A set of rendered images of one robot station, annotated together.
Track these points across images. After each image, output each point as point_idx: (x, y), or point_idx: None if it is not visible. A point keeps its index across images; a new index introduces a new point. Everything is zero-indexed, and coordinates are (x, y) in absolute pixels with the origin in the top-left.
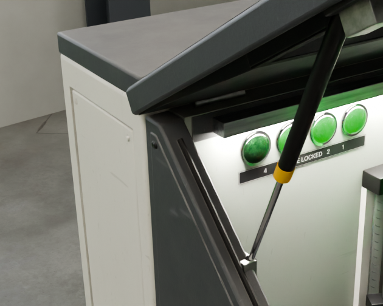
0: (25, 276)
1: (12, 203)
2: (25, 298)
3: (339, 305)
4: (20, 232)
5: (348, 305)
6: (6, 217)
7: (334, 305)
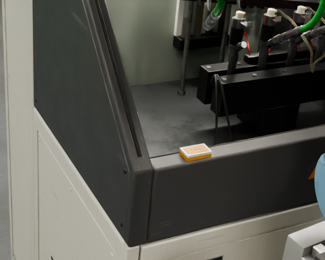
0: None
1: None
2: None
3: (165, 1)
4: (0, 43)
5: (173, 4)
6: None
7: (162, 0)
